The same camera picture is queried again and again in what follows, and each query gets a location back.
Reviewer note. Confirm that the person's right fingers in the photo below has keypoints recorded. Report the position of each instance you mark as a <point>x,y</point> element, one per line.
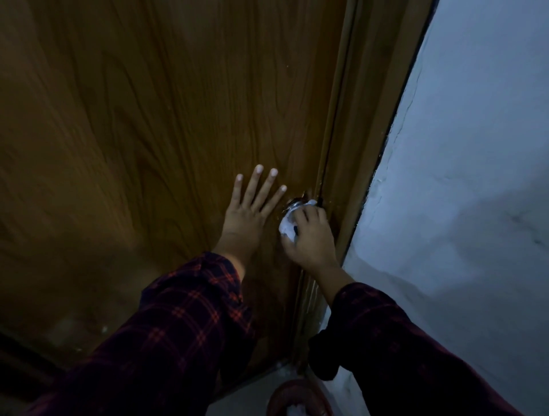
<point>309,216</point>

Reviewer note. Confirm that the white cleaning cloth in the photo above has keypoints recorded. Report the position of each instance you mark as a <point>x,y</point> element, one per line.
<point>287,227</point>

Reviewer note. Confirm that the person's right hand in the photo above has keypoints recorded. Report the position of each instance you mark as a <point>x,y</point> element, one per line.
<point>313,244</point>

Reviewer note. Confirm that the person's left little finger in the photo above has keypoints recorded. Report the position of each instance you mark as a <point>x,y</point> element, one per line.
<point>238,190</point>

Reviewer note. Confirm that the brown wooden door frame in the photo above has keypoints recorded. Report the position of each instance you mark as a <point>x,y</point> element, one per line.
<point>364,120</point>

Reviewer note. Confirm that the brown wooden door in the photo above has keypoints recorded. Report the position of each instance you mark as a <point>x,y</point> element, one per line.
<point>141,141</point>

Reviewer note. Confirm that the person's right forearm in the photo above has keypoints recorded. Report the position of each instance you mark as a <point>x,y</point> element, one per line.
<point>386,355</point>

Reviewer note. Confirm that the silver round door knob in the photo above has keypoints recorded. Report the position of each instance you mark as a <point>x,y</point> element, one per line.
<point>296,205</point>

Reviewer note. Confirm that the person's left hand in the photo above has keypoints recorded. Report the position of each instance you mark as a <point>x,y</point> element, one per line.
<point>243,227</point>

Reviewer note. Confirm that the person's left forearm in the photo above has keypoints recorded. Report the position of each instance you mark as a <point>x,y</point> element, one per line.
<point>171,338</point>

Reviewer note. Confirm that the red plastic bucket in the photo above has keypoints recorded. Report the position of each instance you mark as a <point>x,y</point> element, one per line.
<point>296,396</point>

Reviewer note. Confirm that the person's left middle finger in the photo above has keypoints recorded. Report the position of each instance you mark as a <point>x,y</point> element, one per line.
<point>266,190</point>

